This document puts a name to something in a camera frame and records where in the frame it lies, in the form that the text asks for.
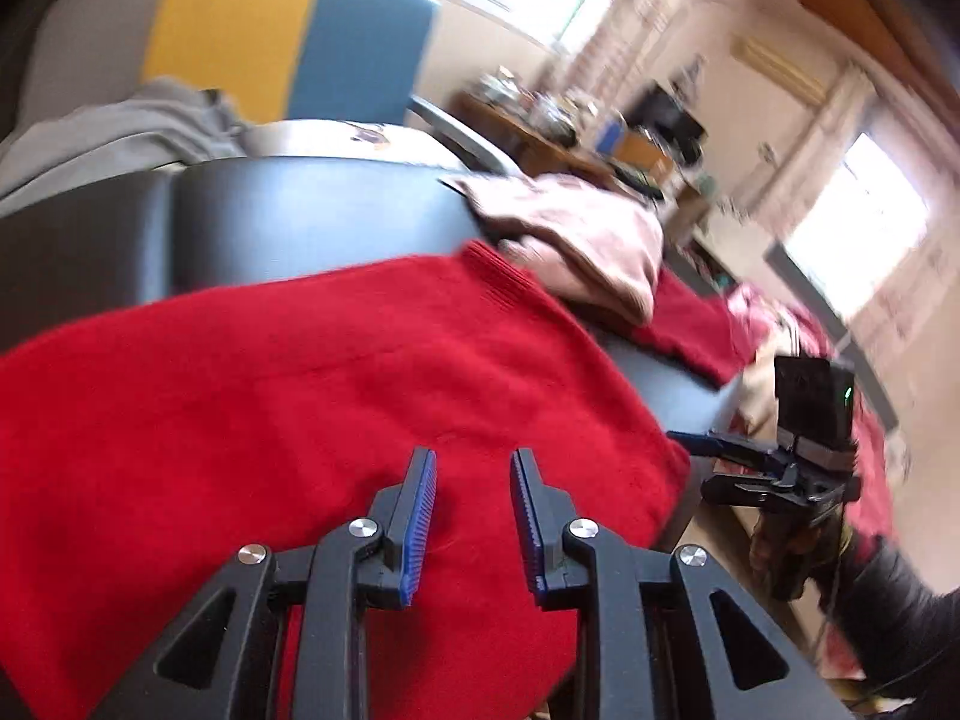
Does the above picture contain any black monitor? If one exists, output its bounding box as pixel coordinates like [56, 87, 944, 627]
[626, 82, 710, 158]

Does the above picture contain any fuzzy red sweater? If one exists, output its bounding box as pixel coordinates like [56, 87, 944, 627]
[0, 240, 692, 720]

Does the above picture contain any group of small jars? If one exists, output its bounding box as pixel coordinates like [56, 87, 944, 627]
[476, 67, 578, 128]

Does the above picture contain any white printed cushion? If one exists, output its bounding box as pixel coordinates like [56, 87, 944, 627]
[240, 118, 470, 170]

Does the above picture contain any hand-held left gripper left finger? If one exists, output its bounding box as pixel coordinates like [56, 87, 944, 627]
[90, 447, 438, 720]

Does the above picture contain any dark red fleece garment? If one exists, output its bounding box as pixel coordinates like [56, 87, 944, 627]
[637, 270, 758, 385]

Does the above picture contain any grey garment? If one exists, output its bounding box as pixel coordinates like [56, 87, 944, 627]
[0, 76, 252, 200]

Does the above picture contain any cream garment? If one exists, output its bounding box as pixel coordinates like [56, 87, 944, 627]
[739, 360, 781, 428]

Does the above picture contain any pink knit sweater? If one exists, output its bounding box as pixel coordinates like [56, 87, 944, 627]
[439, 172, 667, 327]

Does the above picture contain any cream air conditioner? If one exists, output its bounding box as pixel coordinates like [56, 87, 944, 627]
[731, 34, 826, 102]

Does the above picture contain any narrow bright window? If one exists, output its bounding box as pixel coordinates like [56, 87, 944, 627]
[784, 131, 935, 320]

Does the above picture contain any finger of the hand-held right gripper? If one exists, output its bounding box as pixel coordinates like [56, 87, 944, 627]
[666, 430, 781, 466]
[701, 465, 800, 511]

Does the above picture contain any grey yellow blue sofa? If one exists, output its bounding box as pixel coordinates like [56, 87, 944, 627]
[0, 0, 518, 188]

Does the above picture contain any person's right hand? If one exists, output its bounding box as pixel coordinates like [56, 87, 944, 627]
[751, 514, 781, 583]

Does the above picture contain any wooden desk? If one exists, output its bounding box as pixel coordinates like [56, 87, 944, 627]
[454, 90, 653, 181]

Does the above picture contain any person's right forearm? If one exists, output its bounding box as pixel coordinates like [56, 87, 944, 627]
[821, 536, 960, 720]

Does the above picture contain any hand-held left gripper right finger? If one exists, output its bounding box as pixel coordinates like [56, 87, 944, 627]
[510, 447, 856, 720]

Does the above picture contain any beige floral curtain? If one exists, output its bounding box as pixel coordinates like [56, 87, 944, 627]
[559, 0, 721, 106]
[784, 64, 875, 226]
[855, 240, 960, 406]

